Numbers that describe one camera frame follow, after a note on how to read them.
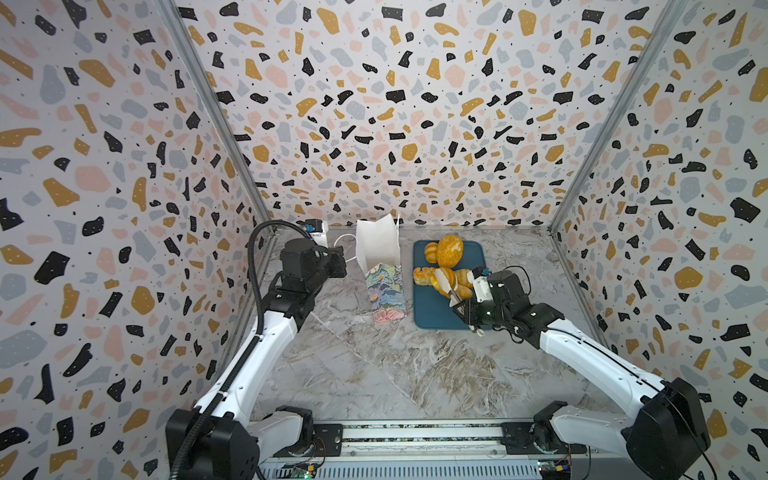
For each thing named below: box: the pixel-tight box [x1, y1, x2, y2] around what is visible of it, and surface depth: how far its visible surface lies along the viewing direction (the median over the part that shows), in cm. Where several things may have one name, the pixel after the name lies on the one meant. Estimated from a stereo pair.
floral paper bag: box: [356, 212, 406, 323], surface depth 89 cm
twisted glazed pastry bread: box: [413, 266, 442, 287], surface depth 105 cm
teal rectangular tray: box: [414, 240, 486, 330], surface depth 104 cm
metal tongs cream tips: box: [435, 268, 474, 322], surface depth 85 cm
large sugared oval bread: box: [436, 234, 464, 269], surface depth 108 cm
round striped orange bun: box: [440, 266, 457, 291], surface depth 90 cm
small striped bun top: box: [424, 242, 438, 264], surface depth 111 cm
